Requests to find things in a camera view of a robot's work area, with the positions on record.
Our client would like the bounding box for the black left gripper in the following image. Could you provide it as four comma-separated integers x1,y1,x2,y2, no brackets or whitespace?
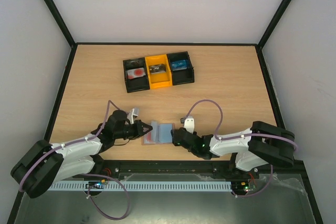
114,120,153,140

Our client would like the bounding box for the black enclosure frame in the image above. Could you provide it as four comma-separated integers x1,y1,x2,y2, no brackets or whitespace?
6,0,324,224

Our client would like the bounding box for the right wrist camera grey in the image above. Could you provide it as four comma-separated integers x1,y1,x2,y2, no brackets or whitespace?
181,116,195,134

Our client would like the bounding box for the left black bin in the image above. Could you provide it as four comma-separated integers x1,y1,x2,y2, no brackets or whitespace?
123,57,150,93

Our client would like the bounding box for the black bin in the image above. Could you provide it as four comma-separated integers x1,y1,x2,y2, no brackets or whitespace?
123,57,150,93
166,51,195,86

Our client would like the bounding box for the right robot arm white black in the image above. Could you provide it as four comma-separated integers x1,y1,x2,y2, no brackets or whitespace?
171,121,298,178

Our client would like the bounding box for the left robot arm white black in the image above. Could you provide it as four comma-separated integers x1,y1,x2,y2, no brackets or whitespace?
11,110,153,198

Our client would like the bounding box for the light blue slotted cable duct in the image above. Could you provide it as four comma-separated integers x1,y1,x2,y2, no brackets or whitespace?
49,180,232,192

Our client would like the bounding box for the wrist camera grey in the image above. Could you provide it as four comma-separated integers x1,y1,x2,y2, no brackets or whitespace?
127,108,139,124
181,116,195,134

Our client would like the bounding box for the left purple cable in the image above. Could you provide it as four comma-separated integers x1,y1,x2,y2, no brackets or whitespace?
18,100,131,220

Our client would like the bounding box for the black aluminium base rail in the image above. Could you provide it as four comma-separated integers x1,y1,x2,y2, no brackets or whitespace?
70,159,305,182

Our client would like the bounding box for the white red april card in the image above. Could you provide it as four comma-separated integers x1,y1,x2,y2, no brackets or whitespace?
127,68,146,80

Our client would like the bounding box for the yellow middle bin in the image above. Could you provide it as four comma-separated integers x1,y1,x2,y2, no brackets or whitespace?
145,54,173,89

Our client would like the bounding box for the right black bin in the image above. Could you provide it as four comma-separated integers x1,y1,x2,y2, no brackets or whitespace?
166,51,195,86

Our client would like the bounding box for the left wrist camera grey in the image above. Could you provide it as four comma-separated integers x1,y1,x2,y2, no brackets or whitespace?
127,108,139,124

